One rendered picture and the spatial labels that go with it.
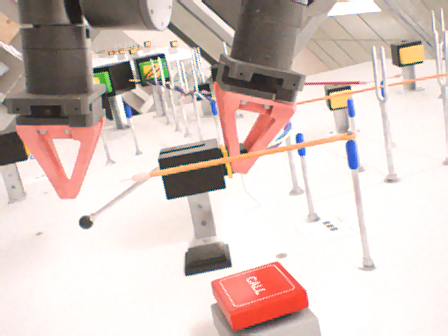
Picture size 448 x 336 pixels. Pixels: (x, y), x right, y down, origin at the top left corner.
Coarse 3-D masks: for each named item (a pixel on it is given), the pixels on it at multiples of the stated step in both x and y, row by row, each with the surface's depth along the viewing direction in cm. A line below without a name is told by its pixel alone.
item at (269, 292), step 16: (240, 272) 38; (256, 272) 38; (272, 272) 37; (288, 272) 37; (224, 288) 36; (240, 288) 36; (256, 288) 35; (272, 288) 35; (288, 288) 35; (304, 288) 34; (224, 304) 34; (240, 304) 34; (256, 304) 34; (272, 304) 34; (288, 304) 34; (304, 304) 34; (240, 320) 33; (256, 320) 34; (272, 320) 35
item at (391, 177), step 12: (372, 48) 57; (372, 60) 58; (384, 60) 56; (384, 72) 56; (384, 84) 57; (384, 96) 57; (384, 108) 58; (384, 120) 58; (384, 132) 59; (384, 180) 60; (396, 180) 59
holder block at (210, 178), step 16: (192, 144) 54; (208, 144) 52; (160, 160) 50; (176, 160) 51; (192, 160) 51; (208, 160) 51; (176, 176) 51; (192, 176) 51; (208, 176) 51; (176, 192) 51; (192, 192) 51
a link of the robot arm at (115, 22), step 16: (80, 0) 45; (96, 0) 45; (112, 0) 44; (128, 0) 44; (144, 0) 44; (160, 0) 46; (96, 16) 46; (112, 16) 45; (128, 16) 45; (144, 16) 45; (160, 16) 46
